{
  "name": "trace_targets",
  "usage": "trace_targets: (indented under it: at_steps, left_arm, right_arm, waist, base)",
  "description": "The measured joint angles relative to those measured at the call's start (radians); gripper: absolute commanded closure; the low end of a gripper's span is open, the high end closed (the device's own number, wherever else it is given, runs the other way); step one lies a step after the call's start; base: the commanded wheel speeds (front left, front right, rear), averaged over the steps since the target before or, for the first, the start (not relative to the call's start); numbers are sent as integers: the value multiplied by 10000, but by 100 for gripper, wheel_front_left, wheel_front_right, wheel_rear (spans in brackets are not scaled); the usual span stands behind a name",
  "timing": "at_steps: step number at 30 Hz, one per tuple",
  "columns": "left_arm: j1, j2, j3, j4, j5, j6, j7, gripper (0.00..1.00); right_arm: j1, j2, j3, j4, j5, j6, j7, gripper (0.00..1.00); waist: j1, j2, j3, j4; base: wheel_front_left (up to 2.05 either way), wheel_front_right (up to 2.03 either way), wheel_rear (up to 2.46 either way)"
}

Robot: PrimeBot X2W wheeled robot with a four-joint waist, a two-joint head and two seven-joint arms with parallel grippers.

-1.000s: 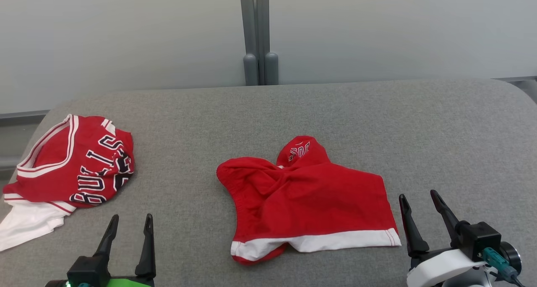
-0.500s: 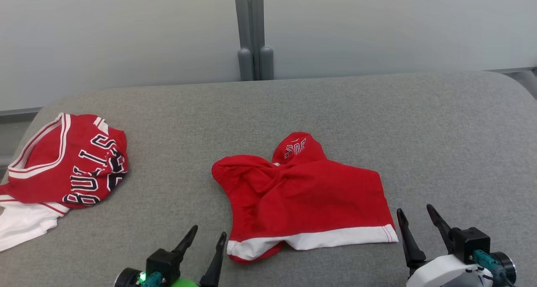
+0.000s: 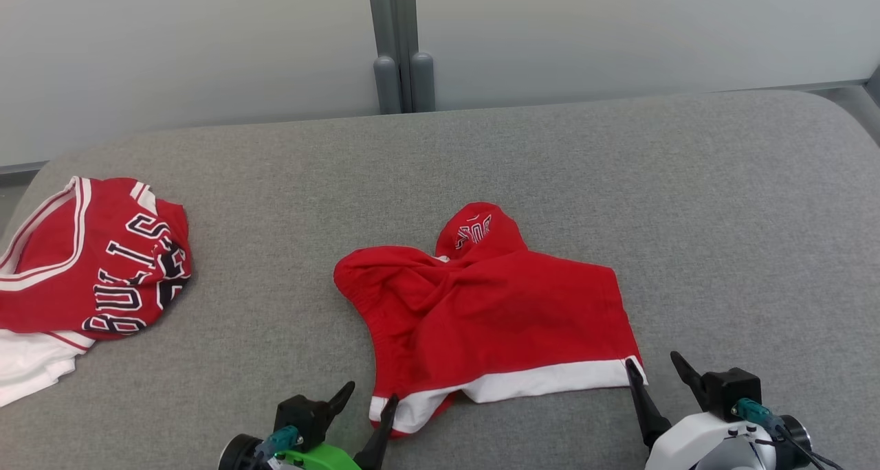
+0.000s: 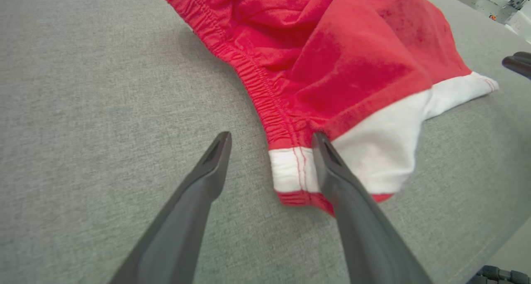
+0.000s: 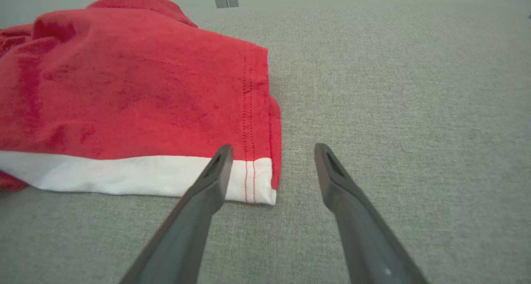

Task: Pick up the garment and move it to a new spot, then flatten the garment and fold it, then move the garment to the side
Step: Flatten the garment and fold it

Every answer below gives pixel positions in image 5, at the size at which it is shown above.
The red white basketball jersey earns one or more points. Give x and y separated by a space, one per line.
124 89

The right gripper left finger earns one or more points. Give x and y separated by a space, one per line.
186 234

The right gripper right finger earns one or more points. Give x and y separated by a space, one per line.
365 242

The grey fabric sofa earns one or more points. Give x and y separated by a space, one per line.
394 89

